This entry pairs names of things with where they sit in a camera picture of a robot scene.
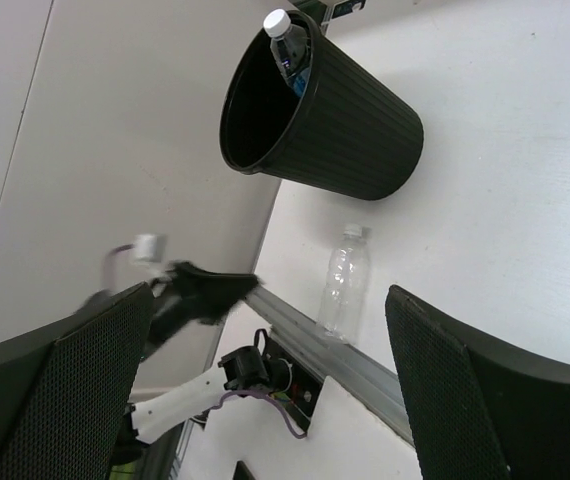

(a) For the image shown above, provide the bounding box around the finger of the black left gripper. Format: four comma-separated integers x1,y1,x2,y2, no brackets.
172,261,260,325

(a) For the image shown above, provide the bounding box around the clear unlabelled water bottle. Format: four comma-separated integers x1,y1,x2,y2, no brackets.
316,224,370,344

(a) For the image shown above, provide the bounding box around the aluminium table front rail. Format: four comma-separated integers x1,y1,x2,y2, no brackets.
245,286,414,445

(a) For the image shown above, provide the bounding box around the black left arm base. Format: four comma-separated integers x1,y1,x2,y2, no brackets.
253,328,323,433

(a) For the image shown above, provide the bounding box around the black plastic waste bin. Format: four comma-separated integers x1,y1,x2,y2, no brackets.
219,10,424,201

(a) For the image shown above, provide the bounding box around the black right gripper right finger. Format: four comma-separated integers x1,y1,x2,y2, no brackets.
385,285,570,479

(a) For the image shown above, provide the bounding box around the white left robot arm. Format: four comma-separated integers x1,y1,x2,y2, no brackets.
125,261,293,446

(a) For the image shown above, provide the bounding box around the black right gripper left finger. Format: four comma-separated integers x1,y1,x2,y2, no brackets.
0,283,154,479

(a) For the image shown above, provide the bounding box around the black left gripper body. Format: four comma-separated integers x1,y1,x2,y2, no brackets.
144,286,204,355

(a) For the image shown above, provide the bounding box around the clear water bottle blue label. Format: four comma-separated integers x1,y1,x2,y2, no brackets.
263,9,311,97

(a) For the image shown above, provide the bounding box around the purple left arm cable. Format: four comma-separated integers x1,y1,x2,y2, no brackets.
102,242,311,441

